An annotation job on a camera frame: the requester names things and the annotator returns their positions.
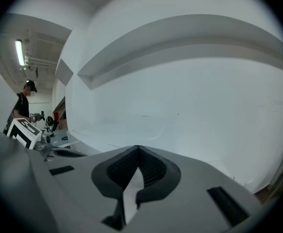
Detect white table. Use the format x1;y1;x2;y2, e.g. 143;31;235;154
199;158;256;195

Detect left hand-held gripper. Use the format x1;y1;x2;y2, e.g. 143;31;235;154
6;117;87;161

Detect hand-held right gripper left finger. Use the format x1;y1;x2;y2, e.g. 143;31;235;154
45;145;139;233

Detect ceiling tube light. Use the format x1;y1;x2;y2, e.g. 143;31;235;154
15;39;26;67

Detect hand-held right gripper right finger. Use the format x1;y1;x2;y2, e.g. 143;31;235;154
125;145;261;233

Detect light blue table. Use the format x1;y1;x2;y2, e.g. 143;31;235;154
50;129;70;149

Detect white ceiling pipes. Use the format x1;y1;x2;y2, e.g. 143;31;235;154
24;54;60;69

